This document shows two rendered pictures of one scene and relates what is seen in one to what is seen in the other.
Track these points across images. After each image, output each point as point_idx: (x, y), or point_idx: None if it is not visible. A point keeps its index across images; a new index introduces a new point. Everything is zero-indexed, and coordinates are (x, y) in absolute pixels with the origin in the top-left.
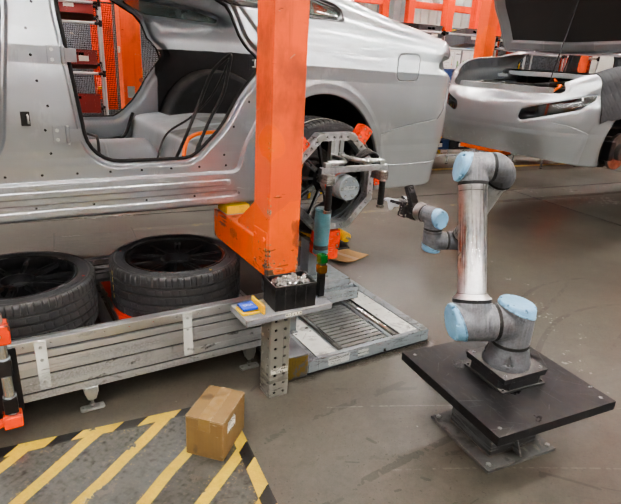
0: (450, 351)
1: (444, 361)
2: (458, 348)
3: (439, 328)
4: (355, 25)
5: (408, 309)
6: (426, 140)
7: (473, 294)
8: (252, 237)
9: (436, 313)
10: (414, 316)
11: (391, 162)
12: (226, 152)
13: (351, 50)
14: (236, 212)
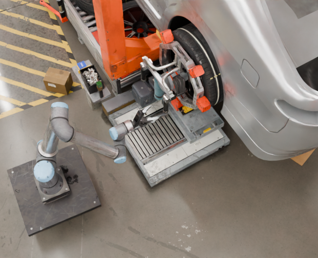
0: (76, 167)
1: (65, 161)
2: (79, 171)
3: (169, 199)
4: (221, 8)
5: (196, 183)
6: (257, 132)
7: (41, 144)
8: None
9: (193, 202)
10: (186, 185)
11: (231, 113)
12: (159, 5)
13: (213, 21)
14: (159, 37)
